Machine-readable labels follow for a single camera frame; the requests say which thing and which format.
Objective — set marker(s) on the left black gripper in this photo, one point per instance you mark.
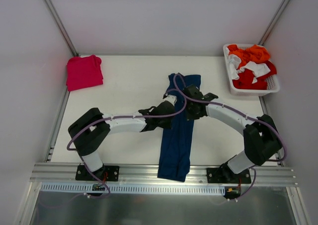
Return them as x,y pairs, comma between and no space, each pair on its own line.
166,106

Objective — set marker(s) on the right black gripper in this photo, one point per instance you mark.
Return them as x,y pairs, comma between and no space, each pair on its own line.
193,92

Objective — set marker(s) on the navy blue t-shirt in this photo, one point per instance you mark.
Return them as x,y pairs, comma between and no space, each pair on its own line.
174,159

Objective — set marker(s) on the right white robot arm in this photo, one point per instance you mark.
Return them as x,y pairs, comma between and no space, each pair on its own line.
260,137

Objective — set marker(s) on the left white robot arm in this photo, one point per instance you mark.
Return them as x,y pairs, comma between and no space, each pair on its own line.
89,131

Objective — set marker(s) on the red t-shirt in basket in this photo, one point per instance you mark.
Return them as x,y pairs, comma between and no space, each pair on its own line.
261,83

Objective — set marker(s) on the white t-shirt in basket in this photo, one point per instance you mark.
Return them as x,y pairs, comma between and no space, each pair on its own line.
251,71

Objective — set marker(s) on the white plastic basket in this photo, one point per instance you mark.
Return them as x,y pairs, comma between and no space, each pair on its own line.
272,81

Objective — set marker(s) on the orange t-shirt in basket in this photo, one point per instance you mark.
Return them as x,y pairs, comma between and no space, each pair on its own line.
254,53

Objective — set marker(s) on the folded pink t-shirt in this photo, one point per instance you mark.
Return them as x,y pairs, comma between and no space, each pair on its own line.
84,72

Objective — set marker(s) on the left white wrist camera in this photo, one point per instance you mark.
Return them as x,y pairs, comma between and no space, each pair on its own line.
170,98

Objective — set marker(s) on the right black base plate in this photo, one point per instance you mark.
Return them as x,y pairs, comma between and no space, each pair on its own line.
226,176

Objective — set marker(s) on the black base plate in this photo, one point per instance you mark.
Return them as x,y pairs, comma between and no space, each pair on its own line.
226,176
109,172

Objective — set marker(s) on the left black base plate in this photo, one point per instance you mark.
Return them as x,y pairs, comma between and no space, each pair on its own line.
109,172

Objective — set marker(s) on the aluminium mounting rail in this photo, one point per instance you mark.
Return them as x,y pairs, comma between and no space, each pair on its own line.
266,176

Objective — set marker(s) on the right aluminium corner post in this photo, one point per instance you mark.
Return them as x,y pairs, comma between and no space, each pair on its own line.
273,22

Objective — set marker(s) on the aluminium corner post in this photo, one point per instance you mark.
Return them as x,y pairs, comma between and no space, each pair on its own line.
62,30
273,22

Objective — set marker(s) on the white slotted cable duct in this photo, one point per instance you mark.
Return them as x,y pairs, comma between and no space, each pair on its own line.
134,189

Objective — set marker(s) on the left aluminium corner post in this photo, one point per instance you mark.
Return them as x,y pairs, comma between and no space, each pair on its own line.
62,30

